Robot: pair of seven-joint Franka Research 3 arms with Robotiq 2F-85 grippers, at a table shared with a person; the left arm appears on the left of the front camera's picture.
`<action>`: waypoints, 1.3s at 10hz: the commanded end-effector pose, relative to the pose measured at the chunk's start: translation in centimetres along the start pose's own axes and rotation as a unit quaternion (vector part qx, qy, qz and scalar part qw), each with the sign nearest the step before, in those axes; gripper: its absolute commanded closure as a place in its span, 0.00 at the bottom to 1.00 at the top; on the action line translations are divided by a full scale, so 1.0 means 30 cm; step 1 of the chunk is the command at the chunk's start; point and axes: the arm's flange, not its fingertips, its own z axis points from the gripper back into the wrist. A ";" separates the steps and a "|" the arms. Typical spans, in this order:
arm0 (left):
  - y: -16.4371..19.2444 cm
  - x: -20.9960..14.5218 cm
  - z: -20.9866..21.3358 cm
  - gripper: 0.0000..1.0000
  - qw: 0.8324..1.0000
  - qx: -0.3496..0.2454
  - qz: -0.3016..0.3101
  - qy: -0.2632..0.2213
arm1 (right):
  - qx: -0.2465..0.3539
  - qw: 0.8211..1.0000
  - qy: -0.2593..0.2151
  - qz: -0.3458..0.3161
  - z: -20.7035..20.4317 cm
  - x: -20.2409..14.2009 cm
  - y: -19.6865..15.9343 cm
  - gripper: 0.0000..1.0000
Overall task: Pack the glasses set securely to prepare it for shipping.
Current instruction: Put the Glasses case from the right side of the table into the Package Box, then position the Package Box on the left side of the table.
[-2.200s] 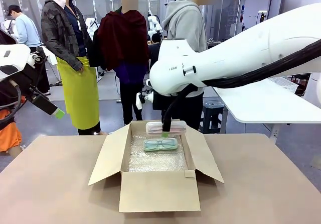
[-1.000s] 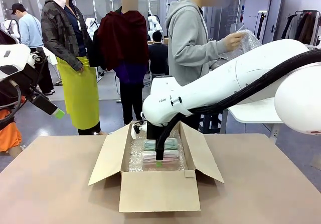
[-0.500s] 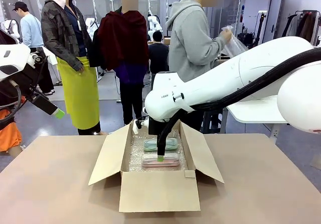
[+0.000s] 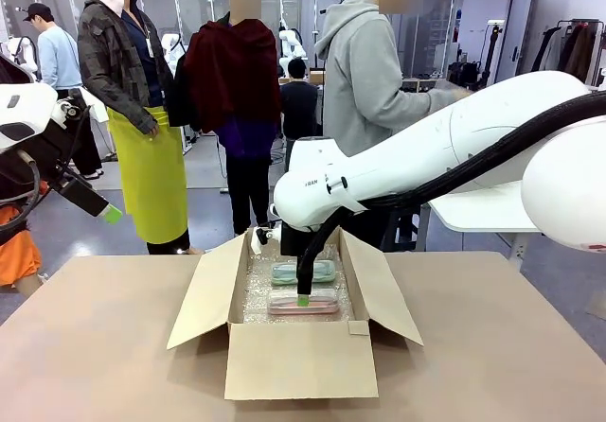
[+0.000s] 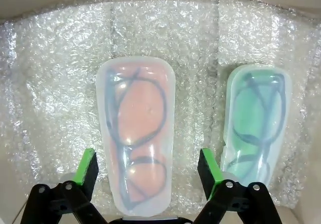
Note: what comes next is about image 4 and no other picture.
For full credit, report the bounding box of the green glasses case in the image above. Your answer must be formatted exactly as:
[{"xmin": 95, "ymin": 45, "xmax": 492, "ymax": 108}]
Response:
[{"xmin": 270, "ymin": 259, "xmax": 339, "ymax": 287}]

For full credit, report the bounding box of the black suitcase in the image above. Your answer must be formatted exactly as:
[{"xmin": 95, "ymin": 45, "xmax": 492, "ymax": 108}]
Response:
[{"xmin": 446, "ymin": 61, "xmax": 485, "ymax": 90}]

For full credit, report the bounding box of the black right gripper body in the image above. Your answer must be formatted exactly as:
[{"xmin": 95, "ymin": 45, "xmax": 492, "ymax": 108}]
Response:
[{"xmin": 279, "ymin": 222, "xmax": 333, "ymax": 257}]

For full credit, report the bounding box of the grey hoodie person right hand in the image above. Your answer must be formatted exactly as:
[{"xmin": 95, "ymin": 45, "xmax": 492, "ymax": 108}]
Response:
[{"xmin": 444, "ymin": 87, "xmax": 473, "ymax": 105}]

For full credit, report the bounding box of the clothes rack with coats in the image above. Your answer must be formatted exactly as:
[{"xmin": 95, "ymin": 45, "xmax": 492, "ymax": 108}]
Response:
[{"xmin": 529, "ymin": 18, "xmax": 606, "ymax": 85}]

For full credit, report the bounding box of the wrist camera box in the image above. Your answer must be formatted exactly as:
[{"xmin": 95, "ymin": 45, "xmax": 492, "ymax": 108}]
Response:
[
  {"xmin": 55, "ymin": 87, "xmax": 91, "ymax": 121},
  {"xmin": 249, "ymin": 224, "xmax": 281, "ymax": 255}
]

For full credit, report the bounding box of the black right arm cable sleeve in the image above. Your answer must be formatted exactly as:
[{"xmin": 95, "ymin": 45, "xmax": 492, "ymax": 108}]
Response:
[{"xmin": 296, "ymin": 88, "xmax": 606, "ymax": 274}]

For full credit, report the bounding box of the clear bubble wrap sheet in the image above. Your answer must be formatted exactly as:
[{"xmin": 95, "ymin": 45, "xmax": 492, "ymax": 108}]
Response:
[{"xmin": 241, "ymin": 241, "xmax": 357, "ymax": 325}]

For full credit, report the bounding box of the mannequin in camouflage jacket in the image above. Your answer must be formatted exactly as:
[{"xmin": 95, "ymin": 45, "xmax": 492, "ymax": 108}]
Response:
[{"xmin": 76, "ymin": 0, "xmax": 190, "ymax": 255}]

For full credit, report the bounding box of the pink glasses case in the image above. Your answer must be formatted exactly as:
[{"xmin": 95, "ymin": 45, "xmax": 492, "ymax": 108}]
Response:
[{"xmin": 266, "ymin": 288, "xmax": 342, "ymax": 318}]

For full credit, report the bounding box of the dark hanging coat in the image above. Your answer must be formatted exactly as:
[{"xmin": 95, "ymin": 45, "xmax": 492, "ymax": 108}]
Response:
[{"xmin": 0, "ymin": 52, "xmax": 37, "ymax": 85}]

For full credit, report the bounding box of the person in light blue sweater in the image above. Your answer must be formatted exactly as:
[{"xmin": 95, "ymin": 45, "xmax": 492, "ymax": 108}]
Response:
[{"xmin": 22, "ymin": 1, "xmax": 104, "ymax": 181}]

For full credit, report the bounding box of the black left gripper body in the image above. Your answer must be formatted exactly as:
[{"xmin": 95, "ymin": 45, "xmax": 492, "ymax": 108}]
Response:
[{"xmin": 44, "ymin": 149, "xmax": 112, "ymax": 219}]

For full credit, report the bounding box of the black tripod stand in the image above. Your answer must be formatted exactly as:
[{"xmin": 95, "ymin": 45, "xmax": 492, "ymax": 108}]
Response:
[{"xmin": 477, "ymin": 20, "xmax": 504, "ymax": 87}]

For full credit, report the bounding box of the white side table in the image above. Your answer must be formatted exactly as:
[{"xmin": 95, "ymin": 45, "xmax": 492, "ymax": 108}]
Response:
[{"xmin": 427, "ymin": 179, "xmax": 542, "ymax": 273}]

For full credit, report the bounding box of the open brown cardboard box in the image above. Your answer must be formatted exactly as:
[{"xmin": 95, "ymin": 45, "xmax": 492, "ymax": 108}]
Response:
[{"xmin": 166, "ymin": 226, "xmax": 424, "ymax": 402}]

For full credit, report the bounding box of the person in grey hoodie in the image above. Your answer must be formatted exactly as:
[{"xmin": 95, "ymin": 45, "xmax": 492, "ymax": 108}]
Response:
[{"xmin": 313, "ymin": 0, "xmax": 472, "ymax": 253}]

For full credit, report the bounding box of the seated person in black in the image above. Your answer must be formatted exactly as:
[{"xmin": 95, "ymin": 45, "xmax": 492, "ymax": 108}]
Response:
[{"xmin": 279, "ymin": 57, "xmax": 320, "ymax": 142}]

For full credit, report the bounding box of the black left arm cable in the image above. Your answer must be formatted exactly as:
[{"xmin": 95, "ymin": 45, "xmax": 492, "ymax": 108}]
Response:
[{"xmin": 0, "ymin": 149, "xmax": 45, "ymax": 235}]

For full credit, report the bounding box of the orange cloth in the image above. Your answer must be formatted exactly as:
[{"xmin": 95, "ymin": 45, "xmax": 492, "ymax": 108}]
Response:
[{"xmin": 0, "ymin": 179, "xmax": 49, "ymax": 288}]

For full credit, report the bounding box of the mannequin in dark red hoodie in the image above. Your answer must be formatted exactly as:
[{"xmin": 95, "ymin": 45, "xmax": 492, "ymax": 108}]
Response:
[{"xmin": 182, "ymin": 0, "xmax": 284, "ymax": 237}]

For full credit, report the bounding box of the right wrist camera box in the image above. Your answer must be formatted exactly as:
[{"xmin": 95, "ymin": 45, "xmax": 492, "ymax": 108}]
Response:
[{"xmin": 249, "ymin": 224, "xmax": 281, "ymax": 255}]

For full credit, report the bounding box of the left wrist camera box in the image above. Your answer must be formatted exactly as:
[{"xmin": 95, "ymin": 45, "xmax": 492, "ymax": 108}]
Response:
[{"xmin": 55, "ymin": 87, "xmax": 91, "ymax": 121}]

